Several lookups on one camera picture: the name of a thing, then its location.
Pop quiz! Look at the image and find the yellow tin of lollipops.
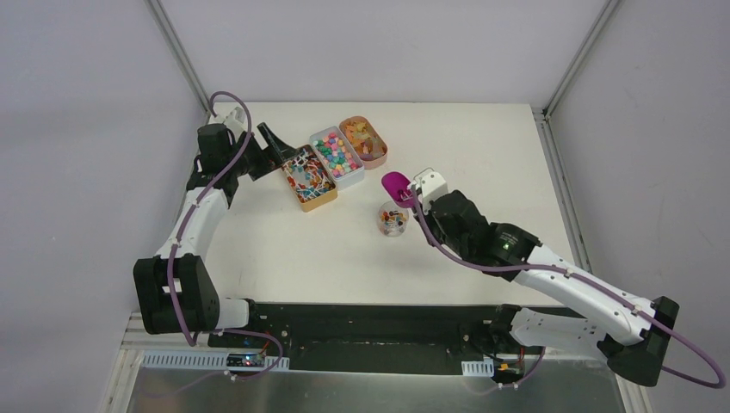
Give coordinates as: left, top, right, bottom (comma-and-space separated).
281, 145, 338, 213

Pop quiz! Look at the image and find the purple plastic scoop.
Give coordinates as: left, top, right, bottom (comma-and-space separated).
380, 171, 414, 208

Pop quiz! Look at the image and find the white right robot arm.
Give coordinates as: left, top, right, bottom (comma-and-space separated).
398, 169, 679, 387

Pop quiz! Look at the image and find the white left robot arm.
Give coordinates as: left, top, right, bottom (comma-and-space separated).
133, 106, 295, 348

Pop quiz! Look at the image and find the pink tin of gummy candies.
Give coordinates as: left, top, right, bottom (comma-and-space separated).
338, 115, 388, 170

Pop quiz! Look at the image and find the clear plastic cup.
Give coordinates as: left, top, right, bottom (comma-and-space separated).
377, 201, 410, 237

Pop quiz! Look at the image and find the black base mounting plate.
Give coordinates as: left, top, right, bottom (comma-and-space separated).
196, 300, 546, 378

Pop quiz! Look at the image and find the right controller board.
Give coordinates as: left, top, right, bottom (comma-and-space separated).
492, 362, 524, 385

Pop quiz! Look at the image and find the controller board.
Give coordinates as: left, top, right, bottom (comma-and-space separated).
492, 362, 524, 385
226, 353, 266, 368

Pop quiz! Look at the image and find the left controller board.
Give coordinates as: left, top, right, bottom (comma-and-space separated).
226, 353, 266, 368

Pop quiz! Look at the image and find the aluminium frame post left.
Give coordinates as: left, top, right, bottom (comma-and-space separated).
145, 0, 210, 114

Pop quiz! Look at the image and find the aluminium frame post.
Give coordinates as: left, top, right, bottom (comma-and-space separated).
541, 0, 624, 120
145, 0, 210, 114

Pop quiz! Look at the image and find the aluminium frame post right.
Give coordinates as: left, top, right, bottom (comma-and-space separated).
541, 0, 624, 120

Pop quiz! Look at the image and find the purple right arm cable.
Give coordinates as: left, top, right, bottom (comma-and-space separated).
399, 190, 727, 394

